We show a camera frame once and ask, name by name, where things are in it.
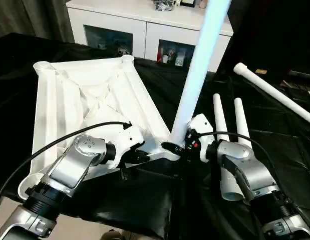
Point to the white plastic table leg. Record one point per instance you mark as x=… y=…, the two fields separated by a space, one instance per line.
x=275 y=92
x=241 y=120
x=202 y=60
x=221 y=115

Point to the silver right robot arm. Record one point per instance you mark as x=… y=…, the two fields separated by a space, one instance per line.
x=250 y=170

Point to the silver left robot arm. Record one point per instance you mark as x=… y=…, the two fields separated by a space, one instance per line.
x=69 y=170

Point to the black work mat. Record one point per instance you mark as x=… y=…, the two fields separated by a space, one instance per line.
x=144 y=210

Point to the white cabinet with glass doors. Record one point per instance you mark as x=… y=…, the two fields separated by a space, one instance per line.
x=139 y=20

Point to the small grey object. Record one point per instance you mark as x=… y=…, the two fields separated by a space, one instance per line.
x=165 y=5

